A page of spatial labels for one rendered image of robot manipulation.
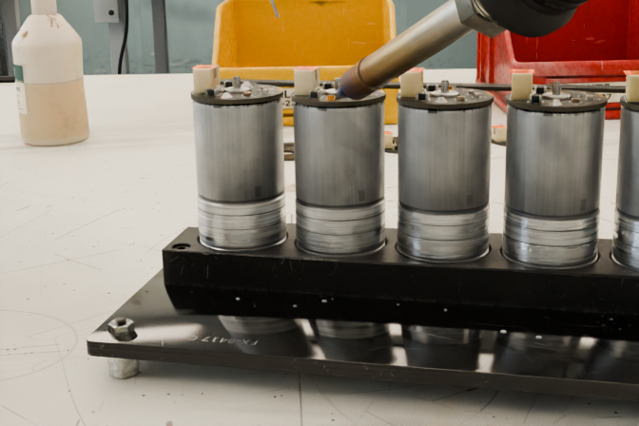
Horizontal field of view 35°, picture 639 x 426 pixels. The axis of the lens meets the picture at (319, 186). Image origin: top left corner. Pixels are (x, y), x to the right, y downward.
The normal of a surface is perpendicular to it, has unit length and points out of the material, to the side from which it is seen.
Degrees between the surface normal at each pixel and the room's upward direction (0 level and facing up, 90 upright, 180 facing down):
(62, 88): 90
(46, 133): 90
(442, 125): 90
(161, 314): 0
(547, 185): 90
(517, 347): 0
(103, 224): 0
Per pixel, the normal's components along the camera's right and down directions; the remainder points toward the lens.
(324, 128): -0.35, 0.25
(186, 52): -0.02, 0.26
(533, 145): -0.58, 0.22
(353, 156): 0.25, 0.25
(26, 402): -0.02, -0.96
